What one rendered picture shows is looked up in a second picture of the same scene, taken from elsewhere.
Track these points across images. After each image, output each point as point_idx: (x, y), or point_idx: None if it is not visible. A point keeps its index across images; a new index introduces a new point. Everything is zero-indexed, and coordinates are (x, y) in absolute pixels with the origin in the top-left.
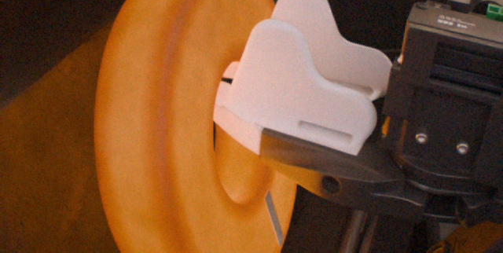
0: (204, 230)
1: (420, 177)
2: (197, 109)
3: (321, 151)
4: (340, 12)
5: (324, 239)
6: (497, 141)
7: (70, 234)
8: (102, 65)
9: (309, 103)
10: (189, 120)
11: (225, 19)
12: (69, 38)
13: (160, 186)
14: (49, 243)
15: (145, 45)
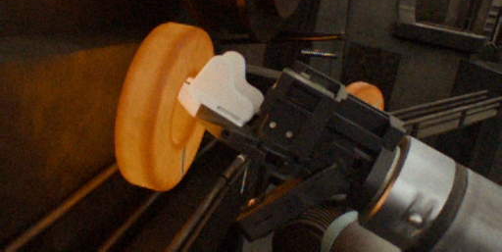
0: (159, 140)
1: (266, 142)
2: (175, 83)
3: (225, 120)
4: None
5: (190, 204)
6: (306, 133)
7: (81, 130)
8: (140, 47)
9: (225, 98)
10: (172, 85)
11: (197, 54)
12: (114, 40)
13: (152, 106)
14: (72, 129)
15: (165, 45)
